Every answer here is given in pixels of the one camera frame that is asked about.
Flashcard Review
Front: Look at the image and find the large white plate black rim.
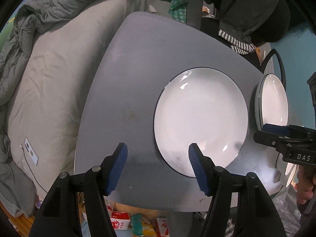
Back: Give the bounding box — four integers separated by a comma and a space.
153, 68, 248, 178

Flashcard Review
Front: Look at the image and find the white label tag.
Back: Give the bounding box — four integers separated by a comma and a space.
24, 138, 39, 166

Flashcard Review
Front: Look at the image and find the red white carton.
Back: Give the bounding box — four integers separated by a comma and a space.
156, 217, 171, 236
110, 210, 131, 230

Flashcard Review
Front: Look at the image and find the black office chair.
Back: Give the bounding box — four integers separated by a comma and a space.
186, 0, 291, 87

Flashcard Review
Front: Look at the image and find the yellow bamboo mat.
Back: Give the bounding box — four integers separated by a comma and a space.
7, 212, 37, 237

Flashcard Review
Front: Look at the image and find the clear plastic bag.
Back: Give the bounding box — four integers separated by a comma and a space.
272, 185, 304, 237

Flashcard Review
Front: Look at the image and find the person's right hand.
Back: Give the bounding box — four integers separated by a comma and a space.
296, 164, 316, 215

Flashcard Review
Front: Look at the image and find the yellow green packet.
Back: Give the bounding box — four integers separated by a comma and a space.
131, 213, 158, 237

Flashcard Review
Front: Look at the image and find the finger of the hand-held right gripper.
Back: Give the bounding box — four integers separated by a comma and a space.
262, 123, 312, 139
254, 131, 287, 149

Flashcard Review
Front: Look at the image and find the green checked cloth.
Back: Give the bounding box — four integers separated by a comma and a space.
144, 0, 210, 23

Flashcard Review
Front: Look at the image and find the thin black cable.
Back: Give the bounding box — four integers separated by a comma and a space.
21, 144, 48, 193

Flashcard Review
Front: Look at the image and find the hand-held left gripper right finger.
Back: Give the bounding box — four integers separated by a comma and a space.
188, 143, 288, 237

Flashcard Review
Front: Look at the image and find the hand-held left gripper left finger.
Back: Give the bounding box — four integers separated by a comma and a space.
29, 143, 129, 237

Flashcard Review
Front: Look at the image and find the grey jacket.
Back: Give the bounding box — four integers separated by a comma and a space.
205, 0, 282, 40

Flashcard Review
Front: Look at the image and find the grey duvet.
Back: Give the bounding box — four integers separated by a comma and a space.
0, 0, 146, 218

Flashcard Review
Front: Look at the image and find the grey white striped cloth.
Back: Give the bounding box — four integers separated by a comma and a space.
218, 30, 257, 55

